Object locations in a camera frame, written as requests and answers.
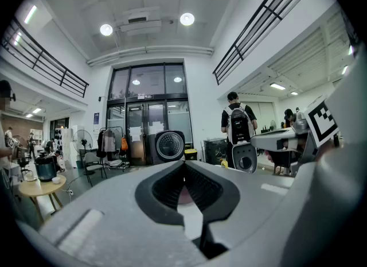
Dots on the orange bag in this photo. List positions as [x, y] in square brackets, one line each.
[124, 144]

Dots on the black balcony railing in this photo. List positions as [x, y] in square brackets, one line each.
[71, 71]
[239, 52]

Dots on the round ceiling lamp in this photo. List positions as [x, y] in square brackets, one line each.
[187, 19]
[106, 30]

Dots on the standing floor fan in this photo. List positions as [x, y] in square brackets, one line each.
[82, 141]

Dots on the blue wall poster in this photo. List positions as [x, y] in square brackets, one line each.
[96, 120]

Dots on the grey jacket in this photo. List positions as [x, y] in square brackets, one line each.
[109, 142]

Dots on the black bin yellow lid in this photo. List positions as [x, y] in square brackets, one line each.
[190, 154]

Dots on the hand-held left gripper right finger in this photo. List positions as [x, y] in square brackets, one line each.
[252, 202]

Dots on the ceiling air conditioner unit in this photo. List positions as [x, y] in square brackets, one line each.
[140, 23]

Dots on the white grey backpack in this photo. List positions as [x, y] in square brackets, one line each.
[239, 128]

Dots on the round wooden side table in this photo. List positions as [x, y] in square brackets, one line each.
[37, 188]

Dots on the black hanging garment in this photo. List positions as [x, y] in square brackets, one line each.
[101, 145]

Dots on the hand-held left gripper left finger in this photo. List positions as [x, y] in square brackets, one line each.
[114, 225]

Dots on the white ceiling pipe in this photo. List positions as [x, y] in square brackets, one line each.
[149, 50]

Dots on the black clothes rack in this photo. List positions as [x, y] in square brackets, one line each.
[122, 132]

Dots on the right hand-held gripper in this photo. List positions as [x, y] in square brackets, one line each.
[321, 125]

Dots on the small white bowl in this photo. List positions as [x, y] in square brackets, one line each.
[56, 180]

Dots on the white power strip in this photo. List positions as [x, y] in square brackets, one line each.
[71, 192]

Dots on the white storage shelf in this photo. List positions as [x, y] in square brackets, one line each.
[64, 142]

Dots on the white floor bag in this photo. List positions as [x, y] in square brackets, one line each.
[114, 163]

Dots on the grey padded chair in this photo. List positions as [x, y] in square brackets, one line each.
[93, 159]

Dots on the black metal cabinet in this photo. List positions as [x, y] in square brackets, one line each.
[215, 151]

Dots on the black pot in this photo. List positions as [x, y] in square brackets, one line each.
[46, 169]

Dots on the purple rice cooker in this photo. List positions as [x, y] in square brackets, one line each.
[169, 146]

